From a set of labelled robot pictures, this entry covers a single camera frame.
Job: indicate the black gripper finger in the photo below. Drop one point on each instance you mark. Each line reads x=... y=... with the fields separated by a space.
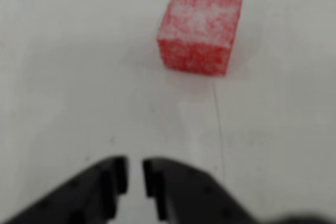
x=78 y=195
x=199 y=197

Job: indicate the red foam cube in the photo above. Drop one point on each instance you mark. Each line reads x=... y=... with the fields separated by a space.
x=199 y=30

